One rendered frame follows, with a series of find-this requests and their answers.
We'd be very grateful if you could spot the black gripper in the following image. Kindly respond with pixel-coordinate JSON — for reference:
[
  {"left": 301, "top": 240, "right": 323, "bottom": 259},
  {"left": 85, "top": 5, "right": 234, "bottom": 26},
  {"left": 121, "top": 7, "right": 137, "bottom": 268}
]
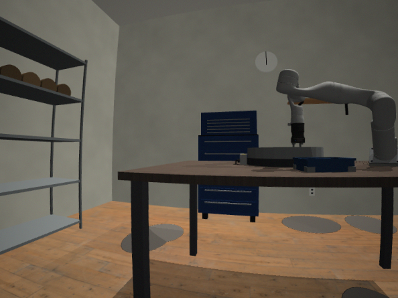
[{"left": 287, "top": 115, "right": 305, "bottom": 147}]

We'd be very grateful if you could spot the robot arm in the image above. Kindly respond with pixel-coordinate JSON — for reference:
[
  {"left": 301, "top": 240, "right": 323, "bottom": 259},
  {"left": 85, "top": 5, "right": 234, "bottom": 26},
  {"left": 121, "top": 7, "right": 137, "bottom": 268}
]
[{"left": 276, "top": 69, "right": 397, "bottom": 161}]

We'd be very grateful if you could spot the blue crate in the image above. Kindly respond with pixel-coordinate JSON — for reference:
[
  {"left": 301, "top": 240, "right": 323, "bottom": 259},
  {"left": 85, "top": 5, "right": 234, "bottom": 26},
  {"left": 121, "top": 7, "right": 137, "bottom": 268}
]
[{"left": 293, "top": 157, "right": 356, "bottom": 173}]

